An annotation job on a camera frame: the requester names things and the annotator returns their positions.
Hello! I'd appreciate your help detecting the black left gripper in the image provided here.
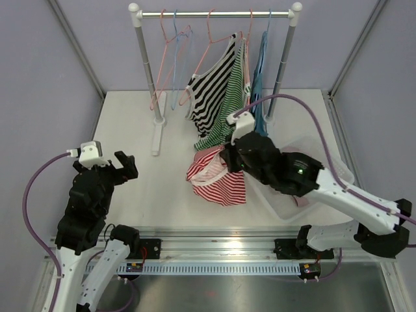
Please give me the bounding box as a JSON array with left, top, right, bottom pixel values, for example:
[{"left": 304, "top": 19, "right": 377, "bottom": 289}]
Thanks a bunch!
[{"left": 75, "top": 150, "right": 137, "bottom": 216}]

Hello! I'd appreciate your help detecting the red white striped tank top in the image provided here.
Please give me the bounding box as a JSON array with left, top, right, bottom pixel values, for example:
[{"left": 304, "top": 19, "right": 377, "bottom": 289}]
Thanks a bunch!
[{"left": 186, "top": 146, "right": 246, "bottom": 207}]

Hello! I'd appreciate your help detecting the green white striped tank top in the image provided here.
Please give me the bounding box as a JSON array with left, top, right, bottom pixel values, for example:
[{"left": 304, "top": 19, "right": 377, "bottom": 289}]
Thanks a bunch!
[{"left": 194, "top": 39, "right": 244, "bottom": 151}]

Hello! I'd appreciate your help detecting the mauve pink tank top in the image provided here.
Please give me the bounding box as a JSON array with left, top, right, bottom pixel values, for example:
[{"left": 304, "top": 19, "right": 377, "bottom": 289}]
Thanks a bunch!
[{"left": 292, "top": 196, "right": 311, "bottom": 208}]

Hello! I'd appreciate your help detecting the black white striped tank top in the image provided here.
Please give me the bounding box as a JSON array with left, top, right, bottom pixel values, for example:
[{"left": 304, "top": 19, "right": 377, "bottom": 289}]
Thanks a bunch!
[{"left": 185, "top": 33, "right": 237, "bottom": 138}]

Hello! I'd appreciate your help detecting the pink wire hanger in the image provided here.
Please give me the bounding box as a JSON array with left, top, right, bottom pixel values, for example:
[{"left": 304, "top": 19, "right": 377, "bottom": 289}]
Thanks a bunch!
[
  {"left": 242, "top": 9, "right": 254, "bottom": 107},
  {"left": 149, "top": 9, "right": 189, "bottom": 111},
  {"left": 178, "top": 8, "right": 244, "bottom": 106}
]

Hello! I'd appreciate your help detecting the light blue wire hanger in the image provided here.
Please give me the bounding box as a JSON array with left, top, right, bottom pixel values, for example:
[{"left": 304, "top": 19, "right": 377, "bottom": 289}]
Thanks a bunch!
[{"left": 170, "top": 10, "right": 193, "bottom": 111}]

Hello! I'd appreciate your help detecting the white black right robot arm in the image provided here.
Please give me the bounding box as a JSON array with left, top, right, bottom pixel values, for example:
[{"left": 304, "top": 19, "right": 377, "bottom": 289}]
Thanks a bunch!
[{"left": 220, "top": 132, "right": 411, "bottom": 259}]

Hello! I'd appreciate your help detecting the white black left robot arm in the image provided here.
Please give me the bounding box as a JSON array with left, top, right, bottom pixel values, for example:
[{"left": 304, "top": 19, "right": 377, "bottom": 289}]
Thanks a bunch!
[{"left": 53, "top": 151, "right": 140, "bottom": 311}]

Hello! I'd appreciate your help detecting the blue tank top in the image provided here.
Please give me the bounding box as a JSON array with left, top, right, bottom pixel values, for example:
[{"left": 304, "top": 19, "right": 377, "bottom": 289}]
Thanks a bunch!
[{"left": 250, "top": 31, "right": 268, "bottom": 137}]

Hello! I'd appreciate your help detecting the white plastic basket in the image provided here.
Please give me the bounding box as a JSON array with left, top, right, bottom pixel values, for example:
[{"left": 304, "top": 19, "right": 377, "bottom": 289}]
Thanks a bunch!
[{"left": 245, "top": 135, "right": 354, "bottom": 223}]

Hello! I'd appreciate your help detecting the white silver clothes rack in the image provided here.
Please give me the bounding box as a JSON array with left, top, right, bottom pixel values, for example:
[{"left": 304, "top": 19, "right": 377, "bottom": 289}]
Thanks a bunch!
[{"left": 128, "top": 2, "right": 303, "bottom": 157}]

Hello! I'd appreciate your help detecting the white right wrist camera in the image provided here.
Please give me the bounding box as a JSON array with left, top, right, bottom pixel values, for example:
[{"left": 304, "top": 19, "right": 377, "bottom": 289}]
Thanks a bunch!
[{"left": 226, "top": 112, "right": 255, "bottom": 145}]

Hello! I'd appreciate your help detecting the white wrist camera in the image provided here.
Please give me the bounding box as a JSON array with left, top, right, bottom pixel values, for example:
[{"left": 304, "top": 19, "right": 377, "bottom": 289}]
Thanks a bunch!
[
  {"left": 66, "top": 140, "right": 110, "bottom": 170},
  {"left": 226, "top": 112, "right": 255, "bottom": 145}
]

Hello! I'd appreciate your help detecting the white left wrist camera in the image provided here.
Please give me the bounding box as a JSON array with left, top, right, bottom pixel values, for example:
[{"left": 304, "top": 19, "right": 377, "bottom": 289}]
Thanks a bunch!
[{"left": 66, "top": 140, "right": 110, "bottom": 170}]

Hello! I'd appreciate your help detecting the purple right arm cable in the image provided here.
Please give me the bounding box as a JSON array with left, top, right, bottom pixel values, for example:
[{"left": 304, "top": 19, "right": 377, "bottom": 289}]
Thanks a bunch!
[{"left": 235, "top": 94, "right": 416, "bottom": 283}]

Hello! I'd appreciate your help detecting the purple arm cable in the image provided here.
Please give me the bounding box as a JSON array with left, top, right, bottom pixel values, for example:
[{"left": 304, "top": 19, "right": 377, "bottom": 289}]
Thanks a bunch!
[
  {"left": 235, "top": 94, "right": 416, "bottom": 283},
  {"left": 24, "top": 152, "right": 137, "bottom": 311}
]

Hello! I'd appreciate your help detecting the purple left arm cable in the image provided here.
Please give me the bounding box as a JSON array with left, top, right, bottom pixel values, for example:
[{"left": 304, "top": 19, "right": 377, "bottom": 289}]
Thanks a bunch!
[{"left": 24, "top": 152, "right": 137, "bottom": 311}]

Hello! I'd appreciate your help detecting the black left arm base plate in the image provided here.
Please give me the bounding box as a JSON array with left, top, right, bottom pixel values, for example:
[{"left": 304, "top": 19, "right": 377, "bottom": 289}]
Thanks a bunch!
[{"left": 127, "top": 239, "right": 162, "bottom": 260}]

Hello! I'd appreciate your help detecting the aluminium mounting rail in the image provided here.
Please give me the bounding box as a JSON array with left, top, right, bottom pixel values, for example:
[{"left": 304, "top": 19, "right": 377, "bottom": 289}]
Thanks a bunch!
[{"left": 44, "top": 227, "right": 397, "bottom": 262}]

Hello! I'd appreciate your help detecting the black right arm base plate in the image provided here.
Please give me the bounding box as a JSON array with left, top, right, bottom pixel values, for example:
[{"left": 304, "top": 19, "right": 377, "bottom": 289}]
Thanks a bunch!
[{"left": 274, "top": 239, "right": 335, "bottom": 260}]

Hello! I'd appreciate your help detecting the white slotted cable duct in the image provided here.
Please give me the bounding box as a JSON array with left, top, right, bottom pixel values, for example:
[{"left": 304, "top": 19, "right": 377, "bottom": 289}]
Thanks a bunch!
[{"left": 116, "top": 262, "right": 300, "bottom": 276}]

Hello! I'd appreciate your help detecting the blue wire hanger rightmost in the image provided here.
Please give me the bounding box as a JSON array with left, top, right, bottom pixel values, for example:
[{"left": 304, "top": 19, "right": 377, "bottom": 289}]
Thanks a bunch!
[{"left": 252, "top": 8, "right": 273, "bottom": 113}]

